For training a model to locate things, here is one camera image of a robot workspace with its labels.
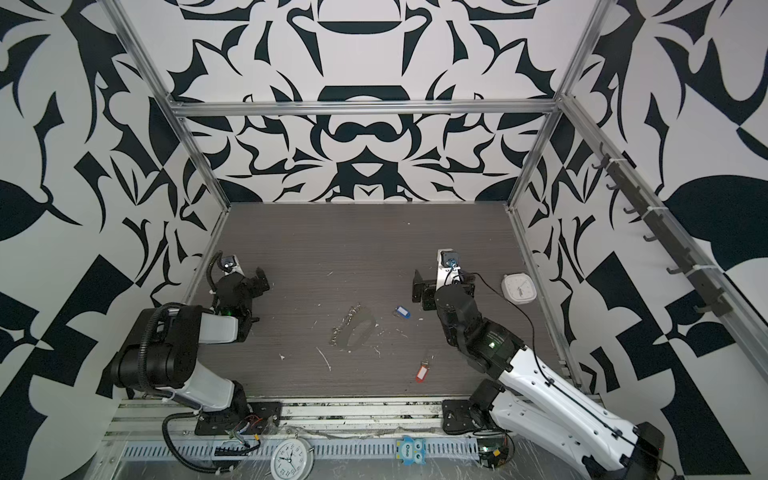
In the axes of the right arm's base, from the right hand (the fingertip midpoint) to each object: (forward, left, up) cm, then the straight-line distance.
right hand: (436, 270), depth 72 cm
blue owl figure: (-34, +7, -23) cm, 41 cm away
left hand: (+11, +56, -15) cm, 59 cm away
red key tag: (-17, +3, -25) cm, 30 cm away
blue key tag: (+1, +7, -25) cm, 26 cm away
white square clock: (+7, -28, -22) cm, 37 cm away
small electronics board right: (-33, -13, -27) cm, 45 cm away
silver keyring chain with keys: (-5, +22, -25) cm, 34 cm away
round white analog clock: (-35, +33, -20) cm, 52 cm away
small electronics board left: (-33, +49, -27) cm, 65 cm away
